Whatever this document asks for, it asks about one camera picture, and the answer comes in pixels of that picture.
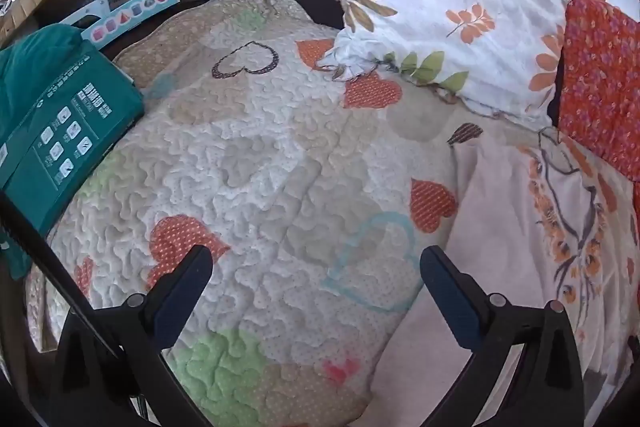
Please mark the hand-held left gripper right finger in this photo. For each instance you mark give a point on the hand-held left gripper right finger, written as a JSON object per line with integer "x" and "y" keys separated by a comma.
{"x": 452, "y": 302}

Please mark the colour dotted strip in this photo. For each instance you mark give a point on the colour dotted strip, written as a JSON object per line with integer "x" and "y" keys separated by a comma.
{"x": 135, "y": 9}

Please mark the green cardboard box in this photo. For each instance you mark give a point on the green cardboard box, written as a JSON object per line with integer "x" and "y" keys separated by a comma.
{"x": 60, "y": 132}

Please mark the orange floral cloth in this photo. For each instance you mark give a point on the orange floral cloth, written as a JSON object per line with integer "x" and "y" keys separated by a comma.
{"x": 600, "y": 82}

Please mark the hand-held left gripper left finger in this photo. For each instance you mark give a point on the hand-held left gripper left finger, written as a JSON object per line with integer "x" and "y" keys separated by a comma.
{"x": 175, "y": 302}

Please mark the heart-patterned quilt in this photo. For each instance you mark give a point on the heart-patterned quilt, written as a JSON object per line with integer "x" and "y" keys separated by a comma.
{"x": 280, "y": 157}

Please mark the pale pink knit top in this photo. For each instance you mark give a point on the pale pink knit top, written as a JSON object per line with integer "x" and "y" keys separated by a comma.
{"x": 500, "y": 232}

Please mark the teal cloth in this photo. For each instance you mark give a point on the teal cloth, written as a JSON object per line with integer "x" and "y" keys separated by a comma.
{"x": 35, "y": 49}

